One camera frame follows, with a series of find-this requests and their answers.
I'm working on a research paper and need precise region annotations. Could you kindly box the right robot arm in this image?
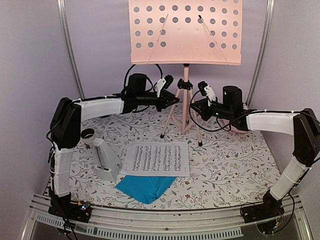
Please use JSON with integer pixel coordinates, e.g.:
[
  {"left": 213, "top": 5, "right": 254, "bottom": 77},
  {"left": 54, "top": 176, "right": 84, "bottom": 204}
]
[{"left": 189, "top": 81, "right": 320, "bottom": 218}]

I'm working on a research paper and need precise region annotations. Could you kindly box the pink music stand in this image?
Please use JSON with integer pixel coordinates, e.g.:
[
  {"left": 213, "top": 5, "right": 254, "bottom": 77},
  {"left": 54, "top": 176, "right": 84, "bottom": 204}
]
[{"left": 128, "top": 0, "right": 243, "bottom": 132}]

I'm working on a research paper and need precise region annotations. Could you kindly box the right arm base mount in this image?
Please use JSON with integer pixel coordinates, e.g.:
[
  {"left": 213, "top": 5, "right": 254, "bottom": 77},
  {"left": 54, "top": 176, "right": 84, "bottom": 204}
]
[{"left": 240, "top": 200, "right": 285, "bottom": 235}]

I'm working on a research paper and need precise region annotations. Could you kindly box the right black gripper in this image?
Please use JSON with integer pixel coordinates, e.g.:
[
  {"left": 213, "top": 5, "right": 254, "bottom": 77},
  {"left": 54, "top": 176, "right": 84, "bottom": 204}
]
[{"left": 193, "top": 97, "right": 234, "bottom": 121}]

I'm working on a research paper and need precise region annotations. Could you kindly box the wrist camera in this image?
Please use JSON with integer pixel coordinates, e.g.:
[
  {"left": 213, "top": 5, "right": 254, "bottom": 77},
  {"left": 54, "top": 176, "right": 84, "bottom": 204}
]
[
  {"left": 197, "top": 81, "right": 217, "bottom": 102},
  {"left": 153, "top": 74, "right": 174, "bottom": 98}
]

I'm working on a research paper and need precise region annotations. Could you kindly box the blue cloth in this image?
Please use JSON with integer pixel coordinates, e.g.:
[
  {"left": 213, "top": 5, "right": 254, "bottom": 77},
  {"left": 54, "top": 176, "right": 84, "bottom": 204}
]
[{"left": 115, "top": 175, "right": 176, "bottom": 204}]

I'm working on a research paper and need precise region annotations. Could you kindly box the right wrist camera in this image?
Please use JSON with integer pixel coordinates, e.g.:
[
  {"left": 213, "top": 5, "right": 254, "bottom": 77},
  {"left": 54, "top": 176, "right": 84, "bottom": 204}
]
[{"left": 197, "top": 81, "right": 217, "bottom": 102}]

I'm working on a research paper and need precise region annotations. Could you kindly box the left camera cable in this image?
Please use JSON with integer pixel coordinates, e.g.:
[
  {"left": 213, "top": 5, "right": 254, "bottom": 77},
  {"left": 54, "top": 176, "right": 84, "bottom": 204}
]
[{"left": 121, "top": 63, "right": 166, "bottom": 96}]

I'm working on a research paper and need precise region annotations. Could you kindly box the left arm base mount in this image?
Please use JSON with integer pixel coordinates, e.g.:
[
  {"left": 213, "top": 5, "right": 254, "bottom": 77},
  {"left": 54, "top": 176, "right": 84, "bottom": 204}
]
[{"left": 48, "top": 200, "right": 92, "bottom": 223}]

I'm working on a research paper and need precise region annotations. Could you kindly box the sheet music paper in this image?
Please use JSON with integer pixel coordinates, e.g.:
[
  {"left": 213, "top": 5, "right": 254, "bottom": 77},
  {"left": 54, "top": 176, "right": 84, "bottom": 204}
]
[{"left": 120, "top": 141, "right": 190, "bottom": 177}]

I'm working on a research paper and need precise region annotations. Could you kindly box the white metronome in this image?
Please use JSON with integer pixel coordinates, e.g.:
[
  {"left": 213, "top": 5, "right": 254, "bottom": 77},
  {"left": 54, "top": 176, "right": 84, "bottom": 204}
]
[{"left": 92, "top": 137, "right": 121, "bottom": 182}]

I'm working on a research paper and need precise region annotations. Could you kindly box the paper coffee cup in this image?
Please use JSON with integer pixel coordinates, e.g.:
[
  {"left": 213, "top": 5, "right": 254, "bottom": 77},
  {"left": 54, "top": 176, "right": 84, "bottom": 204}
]
[{"left": 80, "top": 128, "right": 96, "bottom": 149}]

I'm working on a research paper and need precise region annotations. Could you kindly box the front aluminium rail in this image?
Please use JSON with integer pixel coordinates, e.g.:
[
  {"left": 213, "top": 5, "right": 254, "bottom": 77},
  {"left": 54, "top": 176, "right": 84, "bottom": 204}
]
[{"left": 21, "top": 194, "right": 313, "bottom": 240}]

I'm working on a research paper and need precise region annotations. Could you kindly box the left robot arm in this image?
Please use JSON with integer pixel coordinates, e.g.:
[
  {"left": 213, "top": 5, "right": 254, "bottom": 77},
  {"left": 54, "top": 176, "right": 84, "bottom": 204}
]
[{"left": 46, "top": 73, "right": 179, "bottom": 217}]

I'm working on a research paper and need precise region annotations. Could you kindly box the left aluminium post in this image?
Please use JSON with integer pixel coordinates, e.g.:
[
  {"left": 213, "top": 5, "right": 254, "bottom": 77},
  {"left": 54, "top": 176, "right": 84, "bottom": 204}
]
[{"left": 56, "top": 0, "right": 85, "bottom": 99}]

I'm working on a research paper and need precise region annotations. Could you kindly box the pink plate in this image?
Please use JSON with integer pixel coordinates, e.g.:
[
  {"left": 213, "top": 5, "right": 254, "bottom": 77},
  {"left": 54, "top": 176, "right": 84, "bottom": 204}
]
[{"left": 223, "top": 116, "right": 249, "bottom": 134}]

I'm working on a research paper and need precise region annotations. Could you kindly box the right aluminium post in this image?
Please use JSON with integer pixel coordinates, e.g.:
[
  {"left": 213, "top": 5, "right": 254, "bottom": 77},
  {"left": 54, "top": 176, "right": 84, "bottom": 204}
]
[{"left": 246, "top": 0, "right": 275, "bottom": 107}]

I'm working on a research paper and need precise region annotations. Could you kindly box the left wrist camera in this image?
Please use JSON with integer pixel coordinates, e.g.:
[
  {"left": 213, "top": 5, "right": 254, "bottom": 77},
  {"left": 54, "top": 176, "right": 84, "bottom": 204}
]
[{"left": 153, "top": 74, "right": 174, "bottom": 98}]

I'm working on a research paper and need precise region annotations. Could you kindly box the aluminium post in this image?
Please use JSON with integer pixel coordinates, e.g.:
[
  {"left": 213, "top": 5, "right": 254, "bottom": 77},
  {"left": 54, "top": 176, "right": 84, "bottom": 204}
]
[
  {"left": 246, "top": 0, "right": 275, "bottom": 107},
  {"left": 56, "top": 0, "right": 85, "bottom": 99}
]

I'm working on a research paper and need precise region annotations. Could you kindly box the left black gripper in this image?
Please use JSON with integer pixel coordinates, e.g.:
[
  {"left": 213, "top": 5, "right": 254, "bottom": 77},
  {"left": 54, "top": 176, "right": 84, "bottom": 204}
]
[{"left": 135, "top": 89, "right": 178, "bottom": 110}]

